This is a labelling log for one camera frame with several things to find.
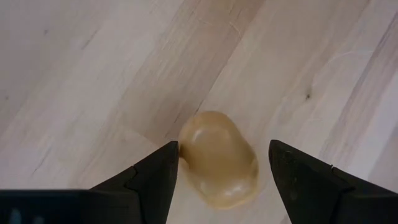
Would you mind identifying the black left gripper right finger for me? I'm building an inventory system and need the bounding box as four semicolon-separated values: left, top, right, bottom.
268;139;398;224

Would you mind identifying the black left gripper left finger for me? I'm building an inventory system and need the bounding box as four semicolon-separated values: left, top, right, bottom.
0;140;180;224

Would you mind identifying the tan toy potato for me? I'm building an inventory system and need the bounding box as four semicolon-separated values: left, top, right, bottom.
178;110;260;210

